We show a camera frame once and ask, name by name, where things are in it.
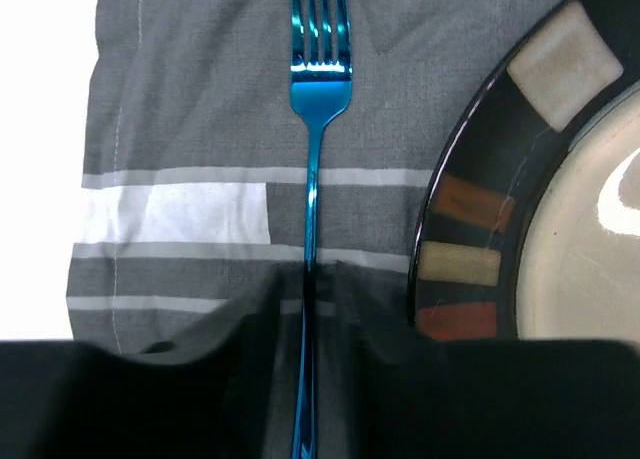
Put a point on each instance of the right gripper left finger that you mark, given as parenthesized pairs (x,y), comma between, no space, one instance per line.
(203,393)

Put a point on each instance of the grey striped cloth placemat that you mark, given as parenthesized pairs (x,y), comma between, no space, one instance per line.
(193,183)

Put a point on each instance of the blue metal fork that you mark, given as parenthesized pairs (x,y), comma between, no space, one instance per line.
(320,90)

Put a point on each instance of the dark patterned dinner plate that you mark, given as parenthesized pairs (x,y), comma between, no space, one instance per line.
(530,225)

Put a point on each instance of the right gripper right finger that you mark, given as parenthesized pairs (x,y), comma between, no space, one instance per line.
(404,395)

